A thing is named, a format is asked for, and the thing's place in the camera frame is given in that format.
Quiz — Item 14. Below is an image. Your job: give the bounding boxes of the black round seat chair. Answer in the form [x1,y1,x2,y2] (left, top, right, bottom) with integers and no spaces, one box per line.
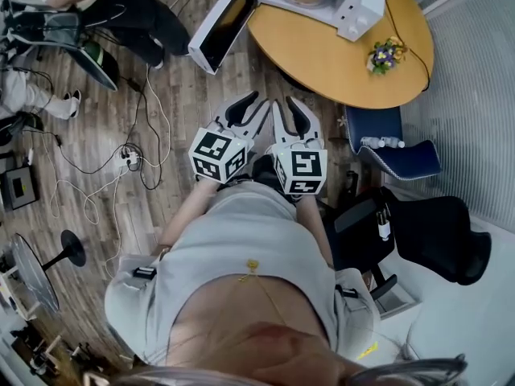
[68,40,121,92]

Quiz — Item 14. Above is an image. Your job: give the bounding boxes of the purple flower pot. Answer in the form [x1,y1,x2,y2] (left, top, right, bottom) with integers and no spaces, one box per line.
[366,35,410,76]

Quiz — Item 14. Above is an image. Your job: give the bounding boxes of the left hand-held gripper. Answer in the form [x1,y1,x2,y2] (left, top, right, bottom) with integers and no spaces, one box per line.
[187,90,272,184]

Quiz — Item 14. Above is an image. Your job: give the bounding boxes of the black office chair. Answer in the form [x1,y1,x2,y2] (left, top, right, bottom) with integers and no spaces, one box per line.
[321,185,492,302]

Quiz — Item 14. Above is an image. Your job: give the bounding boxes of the person's face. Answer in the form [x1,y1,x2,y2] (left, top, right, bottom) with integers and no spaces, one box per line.
[225,322,351,386]

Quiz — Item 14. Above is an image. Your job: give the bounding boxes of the person's torso in grey top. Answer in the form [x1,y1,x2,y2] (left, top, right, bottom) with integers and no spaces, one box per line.
[104,179,381,368]

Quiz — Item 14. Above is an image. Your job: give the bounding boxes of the black box device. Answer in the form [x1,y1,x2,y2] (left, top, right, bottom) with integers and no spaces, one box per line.
[0,166,39,211]

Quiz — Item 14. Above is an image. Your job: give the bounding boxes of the window blinds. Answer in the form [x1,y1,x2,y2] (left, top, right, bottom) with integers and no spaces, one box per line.
[402,0,515,232]

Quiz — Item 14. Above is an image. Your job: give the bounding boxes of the white floor cable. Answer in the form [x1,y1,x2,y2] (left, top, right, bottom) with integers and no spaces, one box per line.
[50,66,174,281]

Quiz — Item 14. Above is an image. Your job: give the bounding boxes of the person's eyeglasses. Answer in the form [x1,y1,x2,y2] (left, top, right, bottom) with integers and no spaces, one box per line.
[348,354,470,386]

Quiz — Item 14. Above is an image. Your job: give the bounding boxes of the white wooden rack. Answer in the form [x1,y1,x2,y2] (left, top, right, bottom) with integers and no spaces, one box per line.
[0,263,41,321]

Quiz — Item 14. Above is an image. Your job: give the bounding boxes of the round wooden table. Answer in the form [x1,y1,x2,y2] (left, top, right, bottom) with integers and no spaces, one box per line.
[245,0,435,110]

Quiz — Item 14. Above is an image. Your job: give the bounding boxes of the person's right forearm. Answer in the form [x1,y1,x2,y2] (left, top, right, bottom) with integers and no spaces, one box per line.
[295,193,335,269]

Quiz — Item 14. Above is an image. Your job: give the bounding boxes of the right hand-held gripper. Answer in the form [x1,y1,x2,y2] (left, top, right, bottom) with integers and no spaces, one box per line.
[271,96,328,195]

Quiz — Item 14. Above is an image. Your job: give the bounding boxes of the white power strip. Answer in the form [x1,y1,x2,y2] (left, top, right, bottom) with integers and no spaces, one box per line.
[116,153,142,172]

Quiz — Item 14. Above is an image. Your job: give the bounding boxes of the black round pedestal table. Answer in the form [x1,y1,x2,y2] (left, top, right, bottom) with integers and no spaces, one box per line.
[10,229,87,312]

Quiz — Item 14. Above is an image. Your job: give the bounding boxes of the black floor cable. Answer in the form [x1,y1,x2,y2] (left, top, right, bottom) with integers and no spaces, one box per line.
[23,68,172,192]

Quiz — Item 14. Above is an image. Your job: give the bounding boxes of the gold necklace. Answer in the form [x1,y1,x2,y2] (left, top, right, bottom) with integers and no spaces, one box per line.
[237,258,290,329]

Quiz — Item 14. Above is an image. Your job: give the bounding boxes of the person's left forearm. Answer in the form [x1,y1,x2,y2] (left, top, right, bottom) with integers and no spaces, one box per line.
[159,177,220,248]

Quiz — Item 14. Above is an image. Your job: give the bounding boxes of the blue padded chair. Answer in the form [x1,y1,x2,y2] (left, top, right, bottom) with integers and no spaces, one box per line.
[344,105,443,183]

